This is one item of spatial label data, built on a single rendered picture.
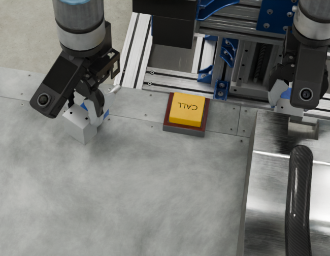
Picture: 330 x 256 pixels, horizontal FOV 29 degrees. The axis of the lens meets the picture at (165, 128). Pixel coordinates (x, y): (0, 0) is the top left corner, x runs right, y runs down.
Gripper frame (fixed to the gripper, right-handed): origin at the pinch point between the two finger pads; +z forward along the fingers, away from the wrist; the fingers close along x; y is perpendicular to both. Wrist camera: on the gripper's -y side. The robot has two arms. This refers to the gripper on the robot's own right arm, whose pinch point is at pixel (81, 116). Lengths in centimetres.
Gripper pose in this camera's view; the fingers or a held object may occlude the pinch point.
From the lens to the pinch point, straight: 117.1
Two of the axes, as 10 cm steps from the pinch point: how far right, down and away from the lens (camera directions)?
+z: -0.4, 5.6, 8.3
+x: -8.0, -5.2, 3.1
